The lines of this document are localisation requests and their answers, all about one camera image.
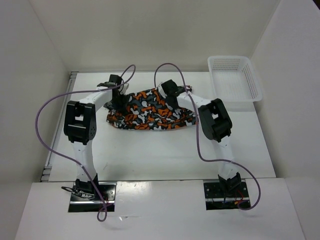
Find purple cable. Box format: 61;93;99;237
34;64;137;223
153;62;263;211

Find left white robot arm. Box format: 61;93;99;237
63;74;129;200

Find orange camouflage shorts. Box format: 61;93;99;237
103;88;196;131

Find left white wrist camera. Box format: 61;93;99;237
119;83;129;95

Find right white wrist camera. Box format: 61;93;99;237
157;84;167;99

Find white plastic basket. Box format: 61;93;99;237
207;55;263;109

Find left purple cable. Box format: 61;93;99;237
34;64;137;223

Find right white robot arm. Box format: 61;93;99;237
158;80;241;197

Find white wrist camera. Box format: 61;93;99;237
119;83;129;95
157;84;167;99

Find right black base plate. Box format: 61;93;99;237
203;180;251;211

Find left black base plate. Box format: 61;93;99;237
67;182;117;213

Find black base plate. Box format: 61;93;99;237
67;182;117;213
203;180;251;211

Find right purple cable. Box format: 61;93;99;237
153;62;263;211

